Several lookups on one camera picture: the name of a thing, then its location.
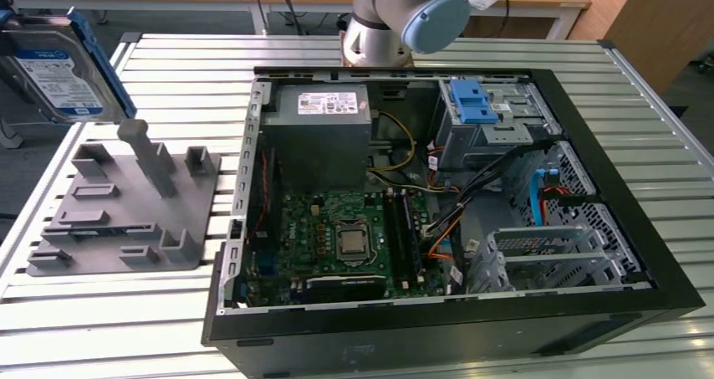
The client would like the hard disk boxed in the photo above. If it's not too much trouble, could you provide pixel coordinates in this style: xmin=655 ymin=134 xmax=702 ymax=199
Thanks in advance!
xmin=0 ymin=8 xmax=139 ymax=125

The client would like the red yellow black power wire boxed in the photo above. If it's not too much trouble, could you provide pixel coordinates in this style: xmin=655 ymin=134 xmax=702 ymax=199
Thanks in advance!
xmin=540 ymin=187 xmax=599 ymax=207

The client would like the silver disk bay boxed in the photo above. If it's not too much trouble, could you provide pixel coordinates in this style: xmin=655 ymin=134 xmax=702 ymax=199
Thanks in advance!
xmin=467 ymin=223 xmax=640 ymax=294

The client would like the white stand foot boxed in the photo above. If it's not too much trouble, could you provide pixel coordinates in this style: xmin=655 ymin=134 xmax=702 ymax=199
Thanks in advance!
xmin=0 ymin=117 xmax=24 ymax=150

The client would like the grey parts rack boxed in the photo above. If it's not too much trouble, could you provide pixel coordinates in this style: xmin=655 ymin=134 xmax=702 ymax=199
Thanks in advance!
xmin=24 ymin=118 xmax=223 ymax=278

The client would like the grey power supply unit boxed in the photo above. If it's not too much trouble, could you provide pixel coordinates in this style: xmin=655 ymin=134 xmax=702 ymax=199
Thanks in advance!
xmin=261 ymin=82 xmax=373 ymax=192

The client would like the green motherboard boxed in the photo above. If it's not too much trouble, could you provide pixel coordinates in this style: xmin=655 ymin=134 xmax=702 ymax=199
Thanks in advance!
xmin=244 ymin=188 xmax=447 ymax=307

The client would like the black CPU socket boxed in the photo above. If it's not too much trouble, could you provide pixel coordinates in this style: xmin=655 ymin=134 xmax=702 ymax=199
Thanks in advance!
xmin=331 ymin=218 xmax=377 ymax=268

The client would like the silver CPU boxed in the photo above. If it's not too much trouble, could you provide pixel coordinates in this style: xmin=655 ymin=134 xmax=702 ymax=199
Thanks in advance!
xmin=336 ymin=228 xmax=372 ymax=258

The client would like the blue plastic drive latch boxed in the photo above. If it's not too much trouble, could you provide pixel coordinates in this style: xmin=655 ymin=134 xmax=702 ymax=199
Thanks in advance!
xmin=447 ymin=79 xmax=503 ymax=125

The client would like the black RAM slot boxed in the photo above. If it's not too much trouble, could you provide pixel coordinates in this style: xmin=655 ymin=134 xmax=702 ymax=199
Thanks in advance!
xmin=385 ymin=188 xmax=410 ymax=286

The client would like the silver optical drive cage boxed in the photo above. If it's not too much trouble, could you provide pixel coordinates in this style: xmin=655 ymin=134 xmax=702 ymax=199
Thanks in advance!
xmin=434 ymin=77 xmax=563 ymax=172

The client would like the black graphics card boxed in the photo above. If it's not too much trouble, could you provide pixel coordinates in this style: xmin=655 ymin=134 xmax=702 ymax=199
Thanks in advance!
xmin=303 ymin=273 xmax=387 ymax=304

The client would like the black open PC case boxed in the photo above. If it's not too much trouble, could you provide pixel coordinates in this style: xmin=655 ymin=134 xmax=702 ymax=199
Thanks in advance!
xmin=200 ymin=65 xmax=707 ymax=379

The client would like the wooden cabinet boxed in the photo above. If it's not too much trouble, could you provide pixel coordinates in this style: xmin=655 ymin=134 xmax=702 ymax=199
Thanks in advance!
xmin=567 ymin=0 xmax=714 ymax=95

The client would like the yellow black wire bundle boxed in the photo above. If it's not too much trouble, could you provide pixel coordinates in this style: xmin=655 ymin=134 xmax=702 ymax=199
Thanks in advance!
xmin=367 ymin=110 xmax=418 ymax=173

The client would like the orange wire bundle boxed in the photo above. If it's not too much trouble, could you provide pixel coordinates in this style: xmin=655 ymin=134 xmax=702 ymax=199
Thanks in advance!
xmin=424 ymin=202 xmax=467 ymax=267

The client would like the blue SATA wire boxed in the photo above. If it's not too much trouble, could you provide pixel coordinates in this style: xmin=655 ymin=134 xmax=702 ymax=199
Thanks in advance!
xmin=534 ymin=168 xmax=560 ymax=229

